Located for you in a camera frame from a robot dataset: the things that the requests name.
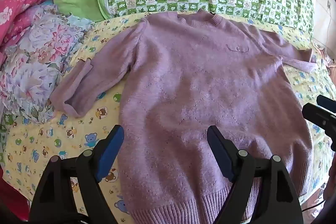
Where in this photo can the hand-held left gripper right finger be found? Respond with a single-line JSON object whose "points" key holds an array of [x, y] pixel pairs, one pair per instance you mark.
{"points": [[219, 150]]}

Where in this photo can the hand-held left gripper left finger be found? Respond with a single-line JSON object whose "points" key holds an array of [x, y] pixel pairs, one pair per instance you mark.
{"points": [[111, 146]]}

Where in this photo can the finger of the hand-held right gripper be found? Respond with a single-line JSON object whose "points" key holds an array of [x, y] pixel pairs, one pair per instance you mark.
{"points": [[316, 115], [326, 102]]}

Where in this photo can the purple knit sweater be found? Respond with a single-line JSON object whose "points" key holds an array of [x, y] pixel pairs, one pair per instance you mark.
{"points": [[197, 82]]}

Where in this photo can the yellow cartoon bed sheet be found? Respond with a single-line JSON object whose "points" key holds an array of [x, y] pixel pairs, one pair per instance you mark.
{"points": [[39, 140]]}

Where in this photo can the red cloth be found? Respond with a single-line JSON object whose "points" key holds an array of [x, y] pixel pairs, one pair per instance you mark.
{"points": [[10, 195]]}

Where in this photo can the pastel floral blanket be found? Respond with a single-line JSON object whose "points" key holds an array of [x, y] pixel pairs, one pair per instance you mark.
{"points": [[39, 56]]}

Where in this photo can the pink floral quilt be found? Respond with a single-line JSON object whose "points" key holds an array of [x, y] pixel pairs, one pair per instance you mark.
{"points": [[23, 1]]}

